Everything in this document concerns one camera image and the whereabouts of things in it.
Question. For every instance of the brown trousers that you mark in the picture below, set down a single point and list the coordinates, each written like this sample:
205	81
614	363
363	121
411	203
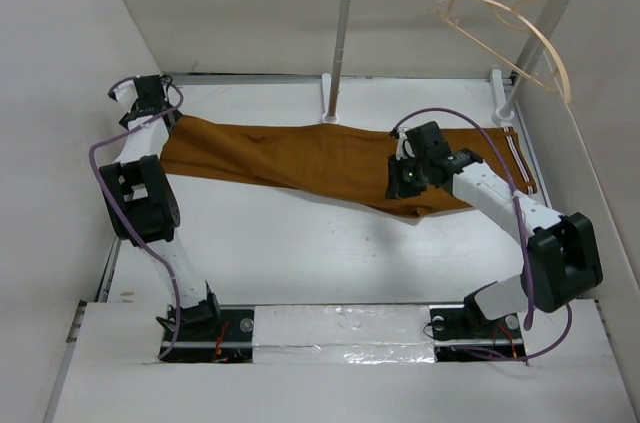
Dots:
333	161

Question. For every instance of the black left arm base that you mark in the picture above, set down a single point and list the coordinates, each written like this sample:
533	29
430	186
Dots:
228	342

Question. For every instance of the white metal clothes rack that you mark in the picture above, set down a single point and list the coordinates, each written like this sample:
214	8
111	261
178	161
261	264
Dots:
504	103

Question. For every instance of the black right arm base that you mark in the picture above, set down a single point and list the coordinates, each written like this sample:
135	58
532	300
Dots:
496	340

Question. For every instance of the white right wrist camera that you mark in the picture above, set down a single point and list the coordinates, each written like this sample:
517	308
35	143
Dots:
404	150

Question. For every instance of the silver foil tape strip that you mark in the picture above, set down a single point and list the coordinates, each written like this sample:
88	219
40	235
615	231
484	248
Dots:
341	334

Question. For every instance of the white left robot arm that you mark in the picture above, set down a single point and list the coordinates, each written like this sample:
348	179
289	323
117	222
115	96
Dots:
142	206

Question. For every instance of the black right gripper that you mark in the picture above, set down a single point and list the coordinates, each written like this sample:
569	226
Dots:
395	188

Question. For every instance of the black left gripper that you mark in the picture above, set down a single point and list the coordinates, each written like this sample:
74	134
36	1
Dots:
126	117

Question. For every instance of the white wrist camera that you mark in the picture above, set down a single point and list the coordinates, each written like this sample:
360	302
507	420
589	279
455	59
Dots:
124	93
404	150

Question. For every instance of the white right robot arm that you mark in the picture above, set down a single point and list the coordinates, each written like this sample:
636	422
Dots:
560	255

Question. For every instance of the beige wooden clothes hanger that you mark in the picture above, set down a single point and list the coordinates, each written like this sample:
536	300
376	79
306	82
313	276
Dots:
538	42

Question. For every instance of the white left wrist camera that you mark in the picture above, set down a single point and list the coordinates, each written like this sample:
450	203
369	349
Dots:
124	93

